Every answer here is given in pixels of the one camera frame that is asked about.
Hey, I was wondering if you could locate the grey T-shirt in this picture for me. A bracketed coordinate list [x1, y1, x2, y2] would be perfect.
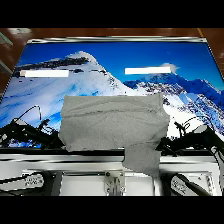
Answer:
[57, 93, 171, 178]

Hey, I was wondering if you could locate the silver frame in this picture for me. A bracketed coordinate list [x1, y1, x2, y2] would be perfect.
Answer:
[0, 147, 224, 197]

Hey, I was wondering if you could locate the black cable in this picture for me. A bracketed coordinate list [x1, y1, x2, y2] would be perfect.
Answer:
[173, 116, 200, 138]
[18, 105, 43, 123]

